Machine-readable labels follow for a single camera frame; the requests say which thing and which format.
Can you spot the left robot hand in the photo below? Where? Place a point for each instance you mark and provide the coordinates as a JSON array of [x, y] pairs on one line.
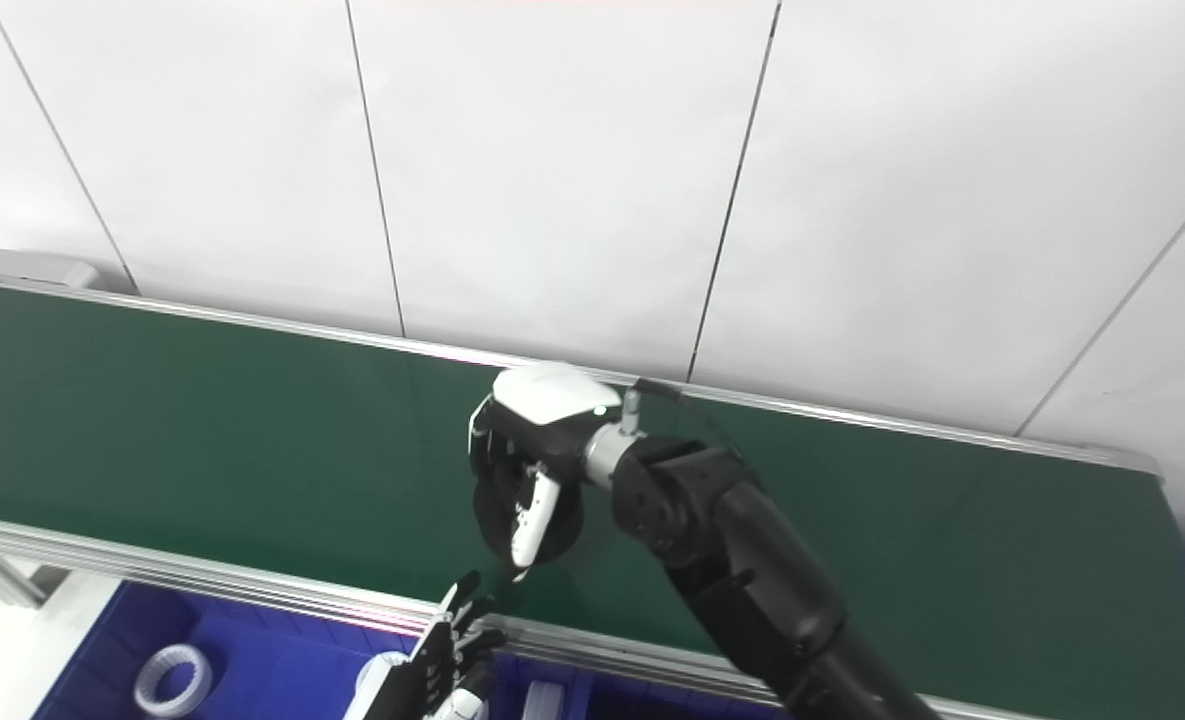
[[427, 675]]

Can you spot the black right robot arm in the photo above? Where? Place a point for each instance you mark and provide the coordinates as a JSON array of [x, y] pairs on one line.
[[752, 570]]

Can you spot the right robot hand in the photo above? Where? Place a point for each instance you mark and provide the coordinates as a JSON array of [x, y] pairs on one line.
[[542, 400]]

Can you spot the blue bin with white rings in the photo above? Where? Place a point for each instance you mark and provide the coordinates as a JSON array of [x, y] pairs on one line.
[[272, 660]]

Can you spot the green conveyor belt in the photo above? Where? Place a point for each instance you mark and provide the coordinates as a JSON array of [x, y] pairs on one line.
[[252, 592], [202, 420]]

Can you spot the black round flanged part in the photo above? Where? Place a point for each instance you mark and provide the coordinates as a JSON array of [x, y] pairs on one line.
[[567, 525]]

